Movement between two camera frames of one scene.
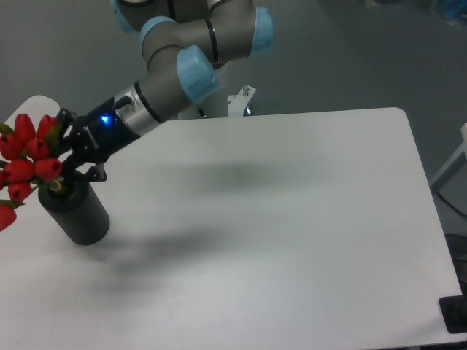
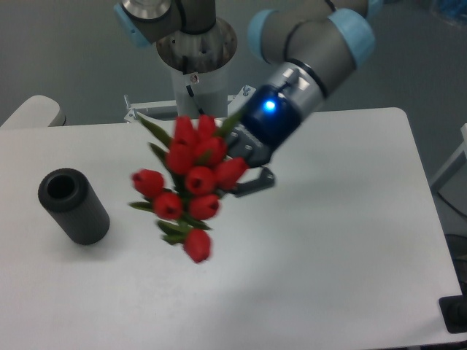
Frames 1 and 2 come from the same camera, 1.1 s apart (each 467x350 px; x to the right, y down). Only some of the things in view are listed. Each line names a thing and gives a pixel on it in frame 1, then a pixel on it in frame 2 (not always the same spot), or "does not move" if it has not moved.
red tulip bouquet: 25,162 → 186,197
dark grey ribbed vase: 79,210 does not move
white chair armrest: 37,106 does not move
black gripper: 97,135 → 270,118
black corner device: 454,310 does not move
